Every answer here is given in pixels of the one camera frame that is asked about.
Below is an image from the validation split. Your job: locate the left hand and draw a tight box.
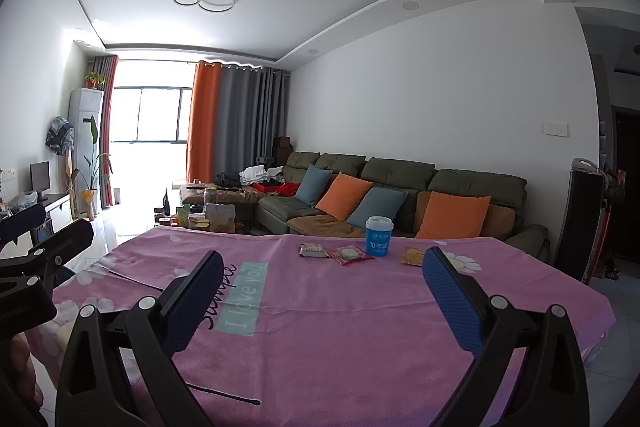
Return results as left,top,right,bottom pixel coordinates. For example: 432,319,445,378
10,333,43,410

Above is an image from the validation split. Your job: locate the white black TV cabinet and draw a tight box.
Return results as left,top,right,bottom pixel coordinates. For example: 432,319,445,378
1,194,73,259

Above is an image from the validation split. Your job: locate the small black monitor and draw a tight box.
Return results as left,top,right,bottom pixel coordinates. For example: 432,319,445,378
29,161,51,202

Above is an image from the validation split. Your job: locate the tall green potted plant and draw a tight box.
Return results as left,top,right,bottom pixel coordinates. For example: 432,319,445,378
72,113,113,221

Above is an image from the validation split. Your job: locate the gold snack packet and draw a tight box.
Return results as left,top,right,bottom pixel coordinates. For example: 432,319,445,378
400,247,426,267

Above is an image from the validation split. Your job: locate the orange cushion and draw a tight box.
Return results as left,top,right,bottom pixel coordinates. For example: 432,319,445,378
316,172,373,221
416,192,490,239

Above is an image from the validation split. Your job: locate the orange curtain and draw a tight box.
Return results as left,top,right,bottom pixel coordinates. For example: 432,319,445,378
186,61,222,182

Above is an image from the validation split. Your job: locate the dark coffee table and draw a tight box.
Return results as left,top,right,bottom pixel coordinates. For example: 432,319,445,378
154,184,262,234

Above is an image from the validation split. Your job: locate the dark folded table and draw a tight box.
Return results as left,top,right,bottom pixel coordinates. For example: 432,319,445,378
552,158,626,285

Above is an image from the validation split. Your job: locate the pink floral tablecloth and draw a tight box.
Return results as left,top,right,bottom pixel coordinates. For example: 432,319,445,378
26,227,615,426

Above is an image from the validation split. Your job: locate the blue white paper cup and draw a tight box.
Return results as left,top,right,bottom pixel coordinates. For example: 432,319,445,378
366,216,394,257

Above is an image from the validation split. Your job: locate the red mooncake packet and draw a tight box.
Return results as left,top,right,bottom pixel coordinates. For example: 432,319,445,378
326,245,372,265

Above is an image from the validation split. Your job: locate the blue-grey cushion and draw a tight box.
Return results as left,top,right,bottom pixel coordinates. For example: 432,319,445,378
295,165,332,207
346,186,407,229

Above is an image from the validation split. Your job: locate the grey curtain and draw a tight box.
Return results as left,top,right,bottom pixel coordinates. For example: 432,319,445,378
213,65,291,176

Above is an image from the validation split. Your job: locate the beige biscuit packet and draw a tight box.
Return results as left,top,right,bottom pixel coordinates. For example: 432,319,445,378
299,243,329,258

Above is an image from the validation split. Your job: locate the green sectional sofa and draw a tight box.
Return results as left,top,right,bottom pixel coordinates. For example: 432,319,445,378
179,149,551,260

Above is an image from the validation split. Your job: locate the white wall switch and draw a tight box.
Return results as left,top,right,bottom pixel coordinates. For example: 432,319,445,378
542,121,570,138

